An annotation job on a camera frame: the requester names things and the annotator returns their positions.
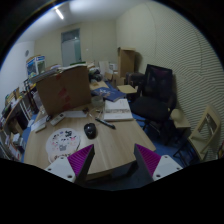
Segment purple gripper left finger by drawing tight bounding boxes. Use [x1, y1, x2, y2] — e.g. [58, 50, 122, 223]
[46, 144, 95, 183]

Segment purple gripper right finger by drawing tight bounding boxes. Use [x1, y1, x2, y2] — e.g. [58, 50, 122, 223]
[134, 144, 182, 181]

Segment round patterned mouse pad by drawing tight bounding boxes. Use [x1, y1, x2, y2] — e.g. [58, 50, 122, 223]
[46, 128, 81, 163]

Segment black computer mouse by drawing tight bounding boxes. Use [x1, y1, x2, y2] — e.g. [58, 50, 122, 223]
[84, 123, 97, 139]

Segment light wooden folding chair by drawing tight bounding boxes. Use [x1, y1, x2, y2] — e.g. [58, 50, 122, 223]
[184, 104, 221, 161]

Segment white remote control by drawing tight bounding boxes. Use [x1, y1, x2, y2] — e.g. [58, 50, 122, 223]
[50, 113, 65, 126]

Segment black marker pen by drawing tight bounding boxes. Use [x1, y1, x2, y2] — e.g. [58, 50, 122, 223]
[95, 117, 116, 130]

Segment white paper sheet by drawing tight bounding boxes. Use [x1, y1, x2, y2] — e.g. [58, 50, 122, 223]
[64, 111, 87, 118]

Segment white open book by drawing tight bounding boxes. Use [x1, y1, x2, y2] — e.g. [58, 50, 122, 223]
[103, 99, 133, 121]

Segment black office chair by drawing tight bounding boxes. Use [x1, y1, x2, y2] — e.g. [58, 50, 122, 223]
[130, 64, 177, 134]

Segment large cardboard box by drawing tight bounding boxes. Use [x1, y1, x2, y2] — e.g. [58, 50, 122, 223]
[36, 65, 91, 115]

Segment blue book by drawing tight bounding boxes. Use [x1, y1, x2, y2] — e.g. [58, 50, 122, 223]
[91, 87, 125, 102]

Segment small flat cardboard box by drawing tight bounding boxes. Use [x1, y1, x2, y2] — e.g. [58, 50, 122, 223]
[118, 85, 137, 94]

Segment wooden shelf unit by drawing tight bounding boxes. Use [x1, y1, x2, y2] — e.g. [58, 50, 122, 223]
[0, 89, 38, 161]

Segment blue white product box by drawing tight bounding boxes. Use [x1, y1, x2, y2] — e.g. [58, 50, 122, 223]
[26, 55, 45, 78]

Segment tall cardboard box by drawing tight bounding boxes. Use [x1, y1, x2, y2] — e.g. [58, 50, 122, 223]
[118, 47, 135, 77]

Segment grey door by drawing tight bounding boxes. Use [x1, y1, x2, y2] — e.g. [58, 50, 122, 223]
[61, 29, 82, 66]

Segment ceiling fluorescent lamp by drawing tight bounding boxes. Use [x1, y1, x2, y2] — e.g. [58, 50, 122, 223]
[55, 8, 64, 20]

